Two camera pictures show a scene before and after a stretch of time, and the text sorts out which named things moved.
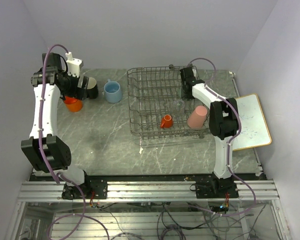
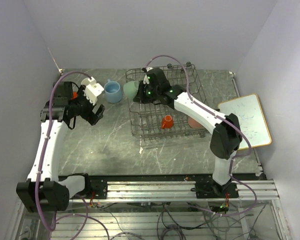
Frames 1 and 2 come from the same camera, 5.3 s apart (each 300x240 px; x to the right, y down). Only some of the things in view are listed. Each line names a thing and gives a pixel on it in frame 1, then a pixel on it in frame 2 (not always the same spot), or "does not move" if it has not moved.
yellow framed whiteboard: (255, 132) does not move
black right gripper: (184, 96) → (140, 97)
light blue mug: (112, 91) does not move
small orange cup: (166, 122) does not move
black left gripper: (77, 92) → (90, 116)
